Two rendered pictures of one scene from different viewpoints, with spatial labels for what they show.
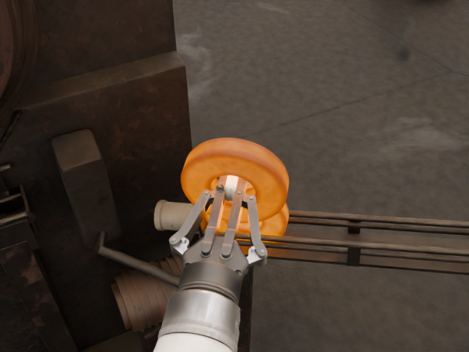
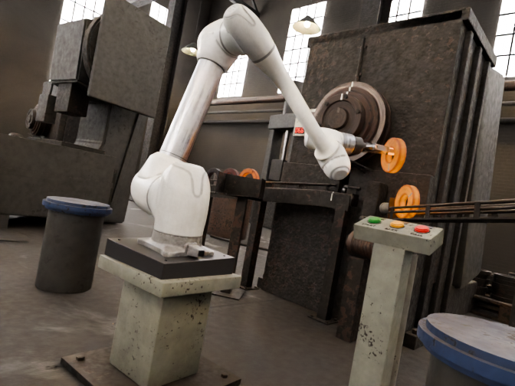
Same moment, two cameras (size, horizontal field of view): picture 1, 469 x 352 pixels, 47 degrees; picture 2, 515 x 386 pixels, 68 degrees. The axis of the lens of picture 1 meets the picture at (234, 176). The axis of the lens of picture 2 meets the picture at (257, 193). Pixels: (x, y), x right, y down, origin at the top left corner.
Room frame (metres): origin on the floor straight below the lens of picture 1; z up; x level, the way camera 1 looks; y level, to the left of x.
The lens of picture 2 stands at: (-0.62, -1.35, 0.62)
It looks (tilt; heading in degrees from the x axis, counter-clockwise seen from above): 0 degrees down; 68
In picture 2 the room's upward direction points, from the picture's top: 10 degrees clockwise
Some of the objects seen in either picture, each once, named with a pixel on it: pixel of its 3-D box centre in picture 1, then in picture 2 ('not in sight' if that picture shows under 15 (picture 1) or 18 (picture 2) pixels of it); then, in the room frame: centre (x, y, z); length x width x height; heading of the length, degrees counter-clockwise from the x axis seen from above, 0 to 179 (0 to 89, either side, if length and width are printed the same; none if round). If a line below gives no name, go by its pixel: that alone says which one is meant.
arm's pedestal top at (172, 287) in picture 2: not in sight; (171, 271); (-0.38, -0.15, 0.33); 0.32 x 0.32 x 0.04; 30
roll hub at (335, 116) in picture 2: not in sight; (339, 119); (0.52, 0.46, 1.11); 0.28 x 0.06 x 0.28; 115
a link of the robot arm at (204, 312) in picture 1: (202, 325); (346, 143); (0.30, 0.04, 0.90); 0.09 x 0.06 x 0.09; 80
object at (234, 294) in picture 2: not in sight; (232, 233); (0.15, 0.83, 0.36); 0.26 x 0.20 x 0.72; 150
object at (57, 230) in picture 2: not in sight; (71, 243); (-0.71, 0.74, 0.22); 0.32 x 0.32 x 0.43
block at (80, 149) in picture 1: (87, 189); (374, 204); (0.72, 0.29, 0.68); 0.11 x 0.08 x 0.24; 25
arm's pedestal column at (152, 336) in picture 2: not in sight; (161, 325); (-0.38, -0.15, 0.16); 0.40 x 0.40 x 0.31; 30
